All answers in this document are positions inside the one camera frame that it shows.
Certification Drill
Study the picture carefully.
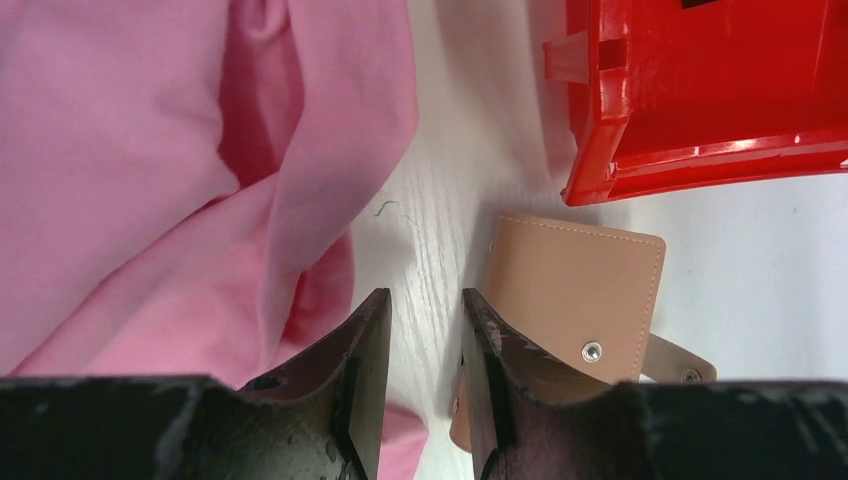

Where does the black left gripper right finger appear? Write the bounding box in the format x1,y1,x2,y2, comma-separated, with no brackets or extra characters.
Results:
462,289,847,479

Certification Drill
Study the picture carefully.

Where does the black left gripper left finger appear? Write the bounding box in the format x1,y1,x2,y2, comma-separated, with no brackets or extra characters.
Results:
1,288,392,479

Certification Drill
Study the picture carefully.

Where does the tan leather card holder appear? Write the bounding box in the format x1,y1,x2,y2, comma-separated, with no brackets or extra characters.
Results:
449,210,719,454

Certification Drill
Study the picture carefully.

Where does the red plastic bin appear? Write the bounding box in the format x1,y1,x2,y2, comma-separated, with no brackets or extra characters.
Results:
543,0,847,206

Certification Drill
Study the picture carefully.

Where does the pink cloth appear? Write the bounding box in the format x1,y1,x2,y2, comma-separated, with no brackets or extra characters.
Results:
1,1,427,479

